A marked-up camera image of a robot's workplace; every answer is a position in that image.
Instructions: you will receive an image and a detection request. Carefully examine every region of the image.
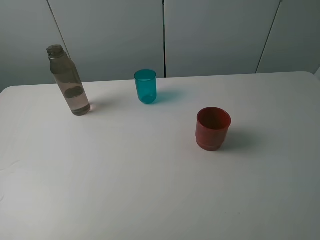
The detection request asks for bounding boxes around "teal transparent plastic cup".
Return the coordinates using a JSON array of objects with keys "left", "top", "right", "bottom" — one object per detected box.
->
[{"left": 134, "top": 69, "right": 157, "bottom": 104}]

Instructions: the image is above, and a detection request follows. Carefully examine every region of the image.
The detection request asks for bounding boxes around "clear plastic water bottle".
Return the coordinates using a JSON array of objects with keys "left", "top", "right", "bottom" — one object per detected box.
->
[{"left": 46, "top": 44, "right": 91, "bottom": 116}]

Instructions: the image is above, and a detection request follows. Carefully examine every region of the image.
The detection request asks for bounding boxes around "red plastic cup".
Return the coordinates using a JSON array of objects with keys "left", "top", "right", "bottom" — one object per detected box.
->
[{"left": 195, "top": 107, "right": 232, "bottom": 152}]

